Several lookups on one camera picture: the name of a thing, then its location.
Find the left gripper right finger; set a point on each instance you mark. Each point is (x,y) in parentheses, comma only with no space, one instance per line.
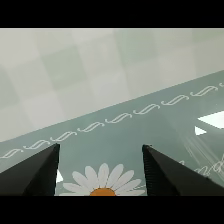
(175,176)

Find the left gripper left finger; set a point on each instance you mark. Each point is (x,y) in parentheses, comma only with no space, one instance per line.
(31,175)

